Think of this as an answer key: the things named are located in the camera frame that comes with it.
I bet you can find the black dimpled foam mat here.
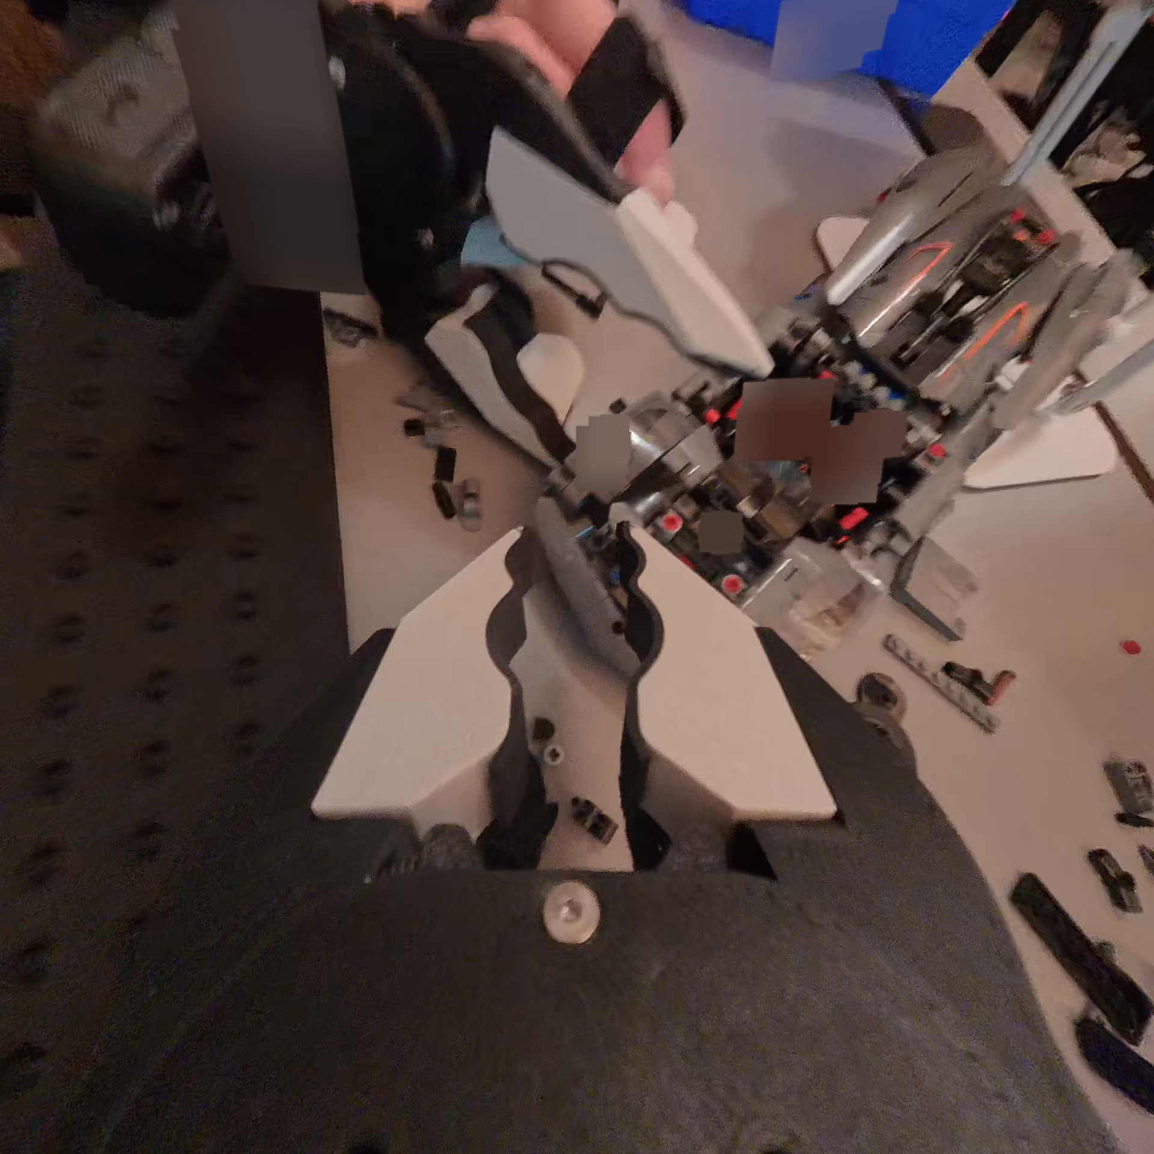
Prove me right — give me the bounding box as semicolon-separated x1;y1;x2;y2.
0;218;353;1154

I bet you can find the small black lego piece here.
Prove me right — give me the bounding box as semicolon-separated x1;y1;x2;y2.
1085;847;1141;914

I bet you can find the grey lego car model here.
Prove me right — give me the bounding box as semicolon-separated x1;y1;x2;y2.
534;149;1154;664

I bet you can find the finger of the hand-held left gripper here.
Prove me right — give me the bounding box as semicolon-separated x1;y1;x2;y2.
423;281;579;468
483;130;777;379

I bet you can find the blue plastic bin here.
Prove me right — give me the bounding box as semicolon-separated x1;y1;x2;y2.
683;0;1025;95

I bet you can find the long grey lego plate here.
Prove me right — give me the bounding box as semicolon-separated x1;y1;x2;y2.
882;635;1003;734

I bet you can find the black curved lego piece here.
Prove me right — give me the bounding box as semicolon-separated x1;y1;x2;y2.
1073;1014;1154;1105

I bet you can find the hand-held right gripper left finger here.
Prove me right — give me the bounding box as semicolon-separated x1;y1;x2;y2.
312;527;552;870

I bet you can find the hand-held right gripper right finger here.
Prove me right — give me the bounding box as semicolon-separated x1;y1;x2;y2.
615;523;839;870

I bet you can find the black lego plate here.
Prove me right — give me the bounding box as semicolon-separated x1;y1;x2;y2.
1009;870;1154;1045

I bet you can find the black lego lever piece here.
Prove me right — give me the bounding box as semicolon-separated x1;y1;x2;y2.
540;261;606;318

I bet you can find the grey lego sloped panel assembly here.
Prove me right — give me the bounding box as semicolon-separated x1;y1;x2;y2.
888;536;981;642

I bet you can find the black lego disc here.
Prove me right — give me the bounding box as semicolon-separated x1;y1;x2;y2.
856;671;909;723

